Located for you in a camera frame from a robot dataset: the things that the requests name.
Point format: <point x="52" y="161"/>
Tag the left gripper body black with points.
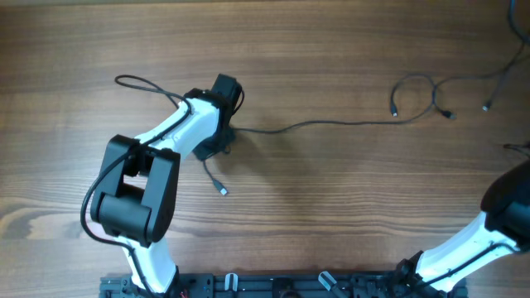
<point x="215" y="143"/>

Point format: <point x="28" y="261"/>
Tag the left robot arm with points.
<point x="132" y="201"/>

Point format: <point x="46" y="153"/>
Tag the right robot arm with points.
<point x="501" y="228"/>

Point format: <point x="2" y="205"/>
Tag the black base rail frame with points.
<point x="357" y="285"/>

